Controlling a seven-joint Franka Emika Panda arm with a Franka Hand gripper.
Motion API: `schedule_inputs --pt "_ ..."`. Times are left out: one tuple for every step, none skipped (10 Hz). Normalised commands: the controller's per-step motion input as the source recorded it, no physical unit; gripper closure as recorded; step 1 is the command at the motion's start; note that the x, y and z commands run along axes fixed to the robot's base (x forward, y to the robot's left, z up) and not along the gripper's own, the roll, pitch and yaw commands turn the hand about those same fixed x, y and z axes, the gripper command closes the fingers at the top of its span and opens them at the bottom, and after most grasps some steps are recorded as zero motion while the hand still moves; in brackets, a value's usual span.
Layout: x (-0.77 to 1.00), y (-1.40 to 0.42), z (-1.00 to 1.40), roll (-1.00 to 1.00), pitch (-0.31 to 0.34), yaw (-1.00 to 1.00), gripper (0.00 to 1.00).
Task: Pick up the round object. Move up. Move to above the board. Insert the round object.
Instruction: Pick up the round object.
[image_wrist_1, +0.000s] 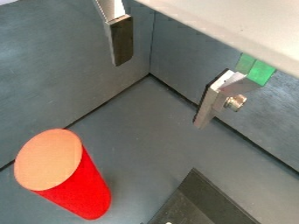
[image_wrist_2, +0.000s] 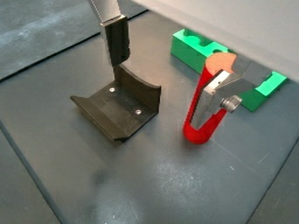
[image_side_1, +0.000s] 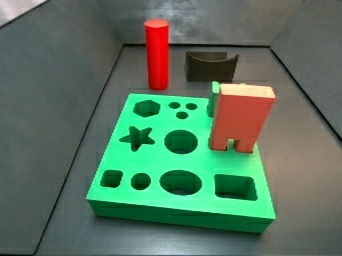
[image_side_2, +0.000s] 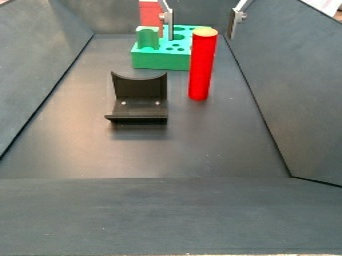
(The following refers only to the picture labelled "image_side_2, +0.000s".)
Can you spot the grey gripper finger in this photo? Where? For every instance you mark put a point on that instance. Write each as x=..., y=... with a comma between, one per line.
x=166, y=16
x=237, y=16

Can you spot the red cylinder peg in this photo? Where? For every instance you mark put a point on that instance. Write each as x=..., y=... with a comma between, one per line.
x=205, y=37

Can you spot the green shape sorting board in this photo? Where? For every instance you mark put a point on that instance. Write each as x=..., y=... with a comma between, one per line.
x=173, y=55

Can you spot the red rectangular block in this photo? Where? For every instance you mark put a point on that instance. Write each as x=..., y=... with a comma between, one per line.
x=150, y=10

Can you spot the green arch block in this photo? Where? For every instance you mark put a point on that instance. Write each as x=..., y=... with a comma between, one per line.
x=148, y=37

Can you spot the black curved holder bracket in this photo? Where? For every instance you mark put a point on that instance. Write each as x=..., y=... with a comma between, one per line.
x=141, y=98

